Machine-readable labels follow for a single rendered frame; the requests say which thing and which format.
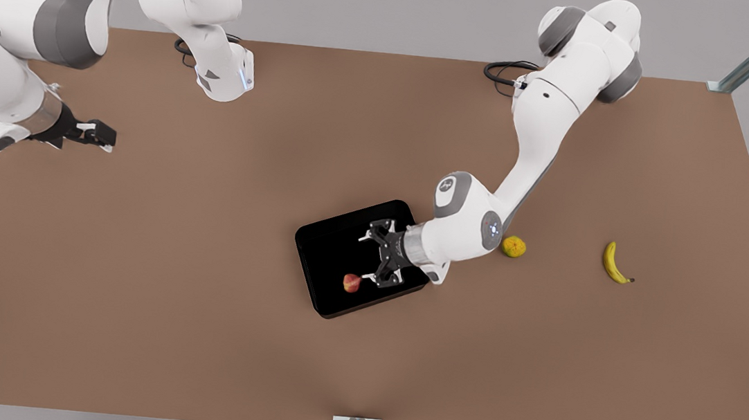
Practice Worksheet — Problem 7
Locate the black right arm cable loop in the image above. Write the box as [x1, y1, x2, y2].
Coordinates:
[172, 28, 244, 75]

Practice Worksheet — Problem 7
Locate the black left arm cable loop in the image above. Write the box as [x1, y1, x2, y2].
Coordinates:
[481, 57, 542, 101]

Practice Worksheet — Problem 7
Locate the yellow banana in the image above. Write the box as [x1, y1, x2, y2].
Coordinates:
[600, 241, 639, 286]

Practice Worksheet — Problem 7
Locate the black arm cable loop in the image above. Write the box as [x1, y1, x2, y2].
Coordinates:
[481, 57, 542, 101]
[172, 28, 244, 75]

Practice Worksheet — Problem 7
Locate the yellow round fruit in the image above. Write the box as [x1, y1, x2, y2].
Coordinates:
[500, 235, 528, 260]

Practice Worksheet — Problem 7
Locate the black storage box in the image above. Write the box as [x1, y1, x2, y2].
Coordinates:
[287, 190, 439, 330]

